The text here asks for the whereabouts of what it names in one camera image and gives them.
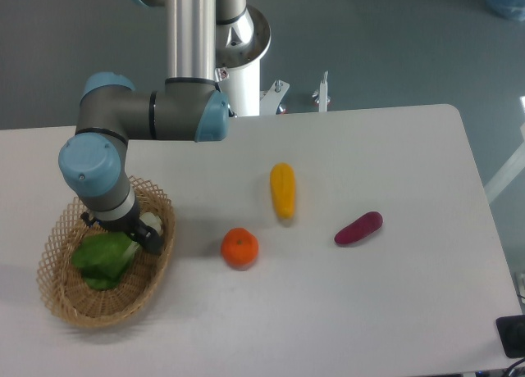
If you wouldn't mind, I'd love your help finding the white middle frame bracket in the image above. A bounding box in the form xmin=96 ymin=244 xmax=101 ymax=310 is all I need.
xmin=259 ymin=79 xmax=290 ymax=116

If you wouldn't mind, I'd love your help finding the orange tangerine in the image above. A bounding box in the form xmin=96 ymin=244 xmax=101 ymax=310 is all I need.
xmin=221 ymin=228 xmax=259 ymax=270

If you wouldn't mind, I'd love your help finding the purple sweet potato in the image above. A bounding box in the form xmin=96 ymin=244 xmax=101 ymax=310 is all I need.
xmin=334 ymin=211 xmax=383 ymax=247

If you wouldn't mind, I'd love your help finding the green bok choy vegetable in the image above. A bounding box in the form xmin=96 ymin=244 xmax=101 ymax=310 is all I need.
xmin=71 ymin=232 xmax=140 ymax=291

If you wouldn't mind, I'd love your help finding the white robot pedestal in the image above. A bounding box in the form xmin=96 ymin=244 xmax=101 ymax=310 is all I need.
xmin=216 ymin=5 xmax=271 ymax=116

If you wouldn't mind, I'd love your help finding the white right frame bracket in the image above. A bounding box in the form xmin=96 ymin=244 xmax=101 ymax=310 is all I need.
xmin=312 ymin=70 xmax=331 ymax=112

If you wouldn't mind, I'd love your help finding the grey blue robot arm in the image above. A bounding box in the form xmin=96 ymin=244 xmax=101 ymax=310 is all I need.
xmin=58 ymin=0 xmax=246 ymax=255

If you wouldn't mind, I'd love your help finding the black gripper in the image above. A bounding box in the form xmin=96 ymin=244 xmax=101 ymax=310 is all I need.
xmin=80 ymin=202 xmax=163 ymax=255

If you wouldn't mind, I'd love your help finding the blue plastic bag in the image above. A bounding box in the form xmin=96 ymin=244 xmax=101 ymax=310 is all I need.
xmin=483 ymin=0 xmax=525 ymax=22

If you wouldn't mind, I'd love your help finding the woven wicker basket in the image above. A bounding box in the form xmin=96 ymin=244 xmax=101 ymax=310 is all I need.
xmin=37 ymin=176 xmax=176 ymax=328

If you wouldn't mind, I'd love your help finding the white frame bracket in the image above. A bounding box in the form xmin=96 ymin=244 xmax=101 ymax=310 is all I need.
xmin=312 ymin=70 xmax=331 ymax=112
xmin=259 ymin=79 xmax=290 ymax=116

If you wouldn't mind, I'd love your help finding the black device at edge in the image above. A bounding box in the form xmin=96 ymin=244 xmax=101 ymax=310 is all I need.
xmin=495 ymin=315 xmax=525 ymax=359

